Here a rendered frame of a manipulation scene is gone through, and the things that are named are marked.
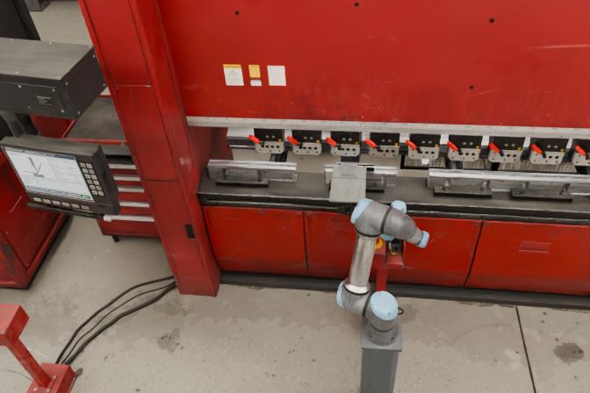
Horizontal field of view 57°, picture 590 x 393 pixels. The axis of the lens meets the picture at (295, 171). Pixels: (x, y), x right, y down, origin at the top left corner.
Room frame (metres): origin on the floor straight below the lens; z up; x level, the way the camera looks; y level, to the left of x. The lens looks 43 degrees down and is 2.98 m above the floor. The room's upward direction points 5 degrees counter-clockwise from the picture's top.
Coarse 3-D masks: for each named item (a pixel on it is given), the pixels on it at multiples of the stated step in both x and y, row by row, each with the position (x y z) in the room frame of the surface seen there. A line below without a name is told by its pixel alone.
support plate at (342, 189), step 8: (336, 168) 2.15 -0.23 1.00; (360, 168) 2.13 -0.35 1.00; (336, 176) 2.09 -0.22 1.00; (360, 176) 2.07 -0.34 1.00; (336, 184) 2.03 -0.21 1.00; (344, 184) 2.02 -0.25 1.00; (352, 184) 2.02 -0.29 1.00; (360, 184) 2.01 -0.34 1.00; (336, 192) 1.97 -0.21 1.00; (344, 192) 1.96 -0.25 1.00; (352, 192) 1.96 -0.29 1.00; (360, 192) 1.95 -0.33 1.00; (336, 200) 1.91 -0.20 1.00; (344, 200) 1.91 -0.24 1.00; (352, 200) 1.90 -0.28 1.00
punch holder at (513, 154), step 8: (496, 136) 2.01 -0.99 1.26; (504, 136) 2.00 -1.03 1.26; (488, 144) 2.08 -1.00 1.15; (496, 144) 2.00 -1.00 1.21; (504, 144) 2.00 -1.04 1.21; (512, 144) 1.99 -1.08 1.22; (520, 144) 1.98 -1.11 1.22; (488, 152) 2.05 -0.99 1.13; (504, 152) 1.99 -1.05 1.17; (512, 152) 1.99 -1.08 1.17; (520, 152) 1.98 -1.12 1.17; (496, 160) 2.00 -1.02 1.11; (504, 160) 1.99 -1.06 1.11; (512, 160) 1.98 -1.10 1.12
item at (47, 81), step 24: (0, 48) 1.98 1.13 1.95; (24, 48) 1.97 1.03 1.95; (48, 48) 1.95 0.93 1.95; (72, 48) 1.94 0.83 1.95; (0, 72) 1.80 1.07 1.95; (24, 72) 1.79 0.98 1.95; (48, 72) 1.77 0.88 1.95; (72, 72) 1.79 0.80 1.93; (96, 72) 1.91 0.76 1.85; (0, 96) 1.81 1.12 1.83; (24, 96) 1.78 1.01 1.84; (48, 96) 1.74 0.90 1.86; (72, 96) 1.74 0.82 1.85; (96, 96) 1.86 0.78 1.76; (24, 120) 1.96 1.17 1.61
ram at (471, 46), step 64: (192, 0) 2.26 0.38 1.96; (256, 0) 2.21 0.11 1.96; (320, 0) 2.16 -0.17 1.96; (384, 0) 2.11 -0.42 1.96; (448, 0) 2.06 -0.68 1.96; (512, 0) 2.02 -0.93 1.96; (576, 0) 1.98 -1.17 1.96; (192, 64) 2.27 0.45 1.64; (256, 64) 2.21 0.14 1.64; (320, 64) 2.16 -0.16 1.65; (384, 64) 2.11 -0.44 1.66; (448, 64) 2.06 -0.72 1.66; (512, 64) 2.01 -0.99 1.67; (576, 64) 1.96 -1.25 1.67; (320, 128) 2.16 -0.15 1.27; (384, 128) 2.10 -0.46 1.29; (576, 128) 1.94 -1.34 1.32
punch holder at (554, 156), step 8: (536, 144) 1.97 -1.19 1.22; (544, 144) 1.96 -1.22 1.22; (552, 144) 1.96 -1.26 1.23; (560, 144) 1.95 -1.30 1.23; (528, 152) 2.04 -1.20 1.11; (552, 152) 1.95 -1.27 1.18; (560, 152) 1.95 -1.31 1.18; (536, 160) 1.96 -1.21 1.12; (544, 160) 1.96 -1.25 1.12; (552, 160) 1.95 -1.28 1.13; (560, 160) 1.94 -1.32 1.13
